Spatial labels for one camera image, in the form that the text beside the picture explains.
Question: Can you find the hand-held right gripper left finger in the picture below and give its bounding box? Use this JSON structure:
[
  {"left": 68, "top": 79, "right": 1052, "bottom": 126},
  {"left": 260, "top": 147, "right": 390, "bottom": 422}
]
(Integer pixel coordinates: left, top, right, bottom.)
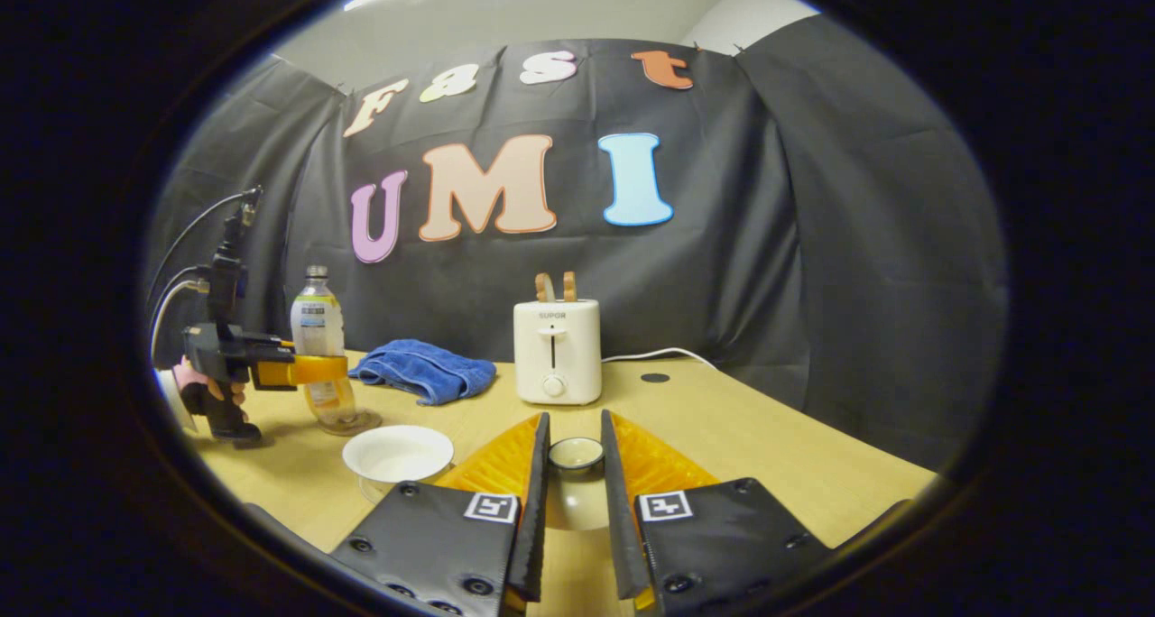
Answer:
[{"left": 329, "top": 411, "right": 552, "bottom": 617}]

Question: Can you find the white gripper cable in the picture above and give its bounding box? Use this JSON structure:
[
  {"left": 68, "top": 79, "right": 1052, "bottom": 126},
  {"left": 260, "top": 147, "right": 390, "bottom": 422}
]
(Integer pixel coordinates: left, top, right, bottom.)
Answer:
[{"left": 148, "top": 277, "right": 211, "bottom": 358}]

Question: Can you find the white teacup lid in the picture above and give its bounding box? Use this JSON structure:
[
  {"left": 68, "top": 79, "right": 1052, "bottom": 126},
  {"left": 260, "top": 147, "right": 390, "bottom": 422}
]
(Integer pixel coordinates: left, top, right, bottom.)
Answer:
[{"left": 542, "top": 437, "right": 612, "bottom": 533}]

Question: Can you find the clear water bottle orange label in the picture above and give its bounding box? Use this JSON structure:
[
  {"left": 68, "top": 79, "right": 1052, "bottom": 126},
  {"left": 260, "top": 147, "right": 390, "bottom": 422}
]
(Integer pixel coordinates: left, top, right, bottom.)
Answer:
[{"left": 290, "top": 266, "right": 359, "bottom": 433}]

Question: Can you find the white toaster power cable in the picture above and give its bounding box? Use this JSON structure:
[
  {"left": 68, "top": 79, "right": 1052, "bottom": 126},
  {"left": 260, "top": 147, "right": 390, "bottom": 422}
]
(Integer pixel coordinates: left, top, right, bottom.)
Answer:
[{"left": 601, "top": 347, "right": 718, "bottom": 370}]

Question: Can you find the white toaster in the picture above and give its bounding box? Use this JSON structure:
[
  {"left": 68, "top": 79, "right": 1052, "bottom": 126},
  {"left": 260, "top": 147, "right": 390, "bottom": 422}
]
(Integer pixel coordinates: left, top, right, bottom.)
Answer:
[{"left": 513, "top": 299, "right": 603, "bottom": 407}]

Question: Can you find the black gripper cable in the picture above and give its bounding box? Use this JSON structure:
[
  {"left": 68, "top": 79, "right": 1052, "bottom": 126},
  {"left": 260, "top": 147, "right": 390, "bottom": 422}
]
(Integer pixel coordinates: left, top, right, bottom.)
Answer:
[{"left": 147, "top": 191, "right": 258, "bottom": 307}]

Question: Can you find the white ceramic teacup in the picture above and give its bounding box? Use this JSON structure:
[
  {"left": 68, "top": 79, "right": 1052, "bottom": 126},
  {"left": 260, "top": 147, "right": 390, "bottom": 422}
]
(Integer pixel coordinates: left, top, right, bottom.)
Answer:
[{"left": 342, "top": 425, "right": 455, "bottom": 505}]

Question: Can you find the blue towel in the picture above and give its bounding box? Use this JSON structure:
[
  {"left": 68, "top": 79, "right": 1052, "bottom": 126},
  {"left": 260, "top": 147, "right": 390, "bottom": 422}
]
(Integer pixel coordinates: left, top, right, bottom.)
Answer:
[{"left": 348, "top": 339, "right": 497, "bottom": 407}]

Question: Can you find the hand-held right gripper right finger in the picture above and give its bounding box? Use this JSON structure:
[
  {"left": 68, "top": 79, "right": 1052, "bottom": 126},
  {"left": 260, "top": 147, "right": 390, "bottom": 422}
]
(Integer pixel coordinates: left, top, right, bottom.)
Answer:
[{"left": 600, "top": 409, "right": 832, "bottom": 617}]

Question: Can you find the black backdrop cloth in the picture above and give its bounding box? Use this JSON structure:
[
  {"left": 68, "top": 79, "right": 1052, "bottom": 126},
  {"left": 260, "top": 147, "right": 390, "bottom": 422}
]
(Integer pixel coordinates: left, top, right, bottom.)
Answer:
[{"left": 144, "top": 17, "right": 1010, "bottom": 469}]

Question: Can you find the round cork coaster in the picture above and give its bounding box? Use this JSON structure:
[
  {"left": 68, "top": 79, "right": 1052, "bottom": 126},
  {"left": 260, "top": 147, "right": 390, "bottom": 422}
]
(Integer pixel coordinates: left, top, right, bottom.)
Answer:
[{"left": 316, "top": 409, "right": 383, "bottom": 437}]

